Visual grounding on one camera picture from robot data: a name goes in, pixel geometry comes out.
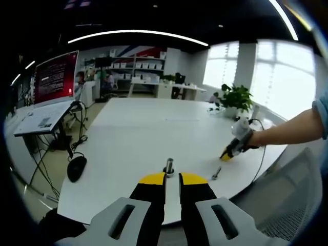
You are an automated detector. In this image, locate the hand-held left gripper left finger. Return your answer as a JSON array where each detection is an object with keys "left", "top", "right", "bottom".
[{"left": 55, "top": 172, "right": 167, "bottom": 246}]

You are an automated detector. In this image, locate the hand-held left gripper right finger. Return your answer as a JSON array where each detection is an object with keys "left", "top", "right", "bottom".
[{"left": 178, "top": 172, "right": 290, "bottom": 246}]

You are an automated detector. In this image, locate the large threaded stud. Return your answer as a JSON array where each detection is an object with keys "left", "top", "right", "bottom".
[{"left": 163, "top": 158, "right": 175, "bottom": 177}]

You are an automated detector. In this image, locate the potted green plant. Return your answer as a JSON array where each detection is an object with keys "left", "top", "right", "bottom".
[{"left": 220, "top": 83, "right": 254, "bottom": 118}]

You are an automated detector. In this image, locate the large bright window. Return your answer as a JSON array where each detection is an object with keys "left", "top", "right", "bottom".
[{"left": 202, "top": 40, "right": 317, "bottom": 121}]

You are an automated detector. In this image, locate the grey mesh chair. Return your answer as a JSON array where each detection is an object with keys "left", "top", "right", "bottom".
[{"left": 232, "top": 147, "right": 323, "bottom": 243}]

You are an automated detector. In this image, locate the black computer mouse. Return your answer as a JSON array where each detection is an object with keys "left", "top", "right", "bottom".
[{"left": 67, "top": 155, "right": 88, "bottom": 183}]

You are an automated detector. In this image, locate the black bag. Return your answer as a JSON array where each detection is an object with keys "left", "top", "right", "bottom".
[{"left": 172, "top": 72, "right": 187, "bottom": 99}]

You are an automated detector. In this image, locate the white counter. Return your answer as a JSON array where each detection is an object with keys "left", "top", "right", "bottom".
[{"left": 128, "top": 76, "right": 207, "bottom": 100}]

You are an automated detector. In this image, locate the small green plant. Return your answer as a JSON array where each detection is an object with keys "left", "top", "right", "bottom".
[{"left": 160, "top": 74, "right": 177, "bottom": 85}]

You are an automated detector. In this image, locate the row of white storage bins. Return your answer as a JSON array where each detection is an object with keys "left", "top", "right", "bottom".
[{"left": 112, "top": 50, "right": 166, "bottom": 80}]

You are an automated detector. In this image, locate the white cabinet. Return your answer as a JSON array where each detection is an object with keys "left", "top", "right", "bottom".
[{"left": 79, "top": 80, "right": 97, "bottom": 108}]

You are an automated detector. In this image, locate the white standing desk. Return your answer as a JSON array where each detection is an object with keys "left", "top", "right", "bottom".
[{"left": 13, "top": 98, "right": 77, "bottom": 157}]

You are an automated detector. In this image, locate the curved ceiling light strip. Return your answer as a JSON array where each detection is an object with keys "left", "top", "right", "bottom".
[{"left": 68, "top": 29, "right": 210, "bottom": 47}]

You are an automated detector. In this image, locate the black display screen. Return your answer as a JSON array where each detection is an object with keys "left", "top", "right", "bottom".
[{"left": 94, "top": 56, "right": 113, "bottom": 67}]

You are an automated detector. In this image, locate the red screen monitor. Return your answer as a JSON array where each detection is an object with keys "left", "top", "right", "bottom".
[{"left": 32, "top": 50, "right": 80, "bottom": 106}]

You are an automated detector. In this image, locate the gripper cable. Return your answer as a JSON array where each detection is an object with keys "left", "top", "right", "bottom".
[{"left": 247, "top": 118, "right": 267, "bottom": 182}]

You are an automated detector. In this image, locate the black desk cable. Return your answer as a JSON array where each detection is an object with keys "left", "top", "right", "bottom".
[{"left": 68, "top": 101, "right": 89, "bottom": 157}]

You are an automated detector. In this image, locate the large ring ceiling light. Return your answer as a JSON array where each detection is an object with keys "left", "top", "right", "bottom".
[{"left": 269, "top": 0, "right": 299, "bottom": 42}]

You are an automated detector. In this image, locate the wall shelf unit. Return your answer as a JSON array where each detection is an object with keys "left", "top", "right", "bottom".
[{"left": 84, "top": 48, "right": 167, "bottom": 88}]

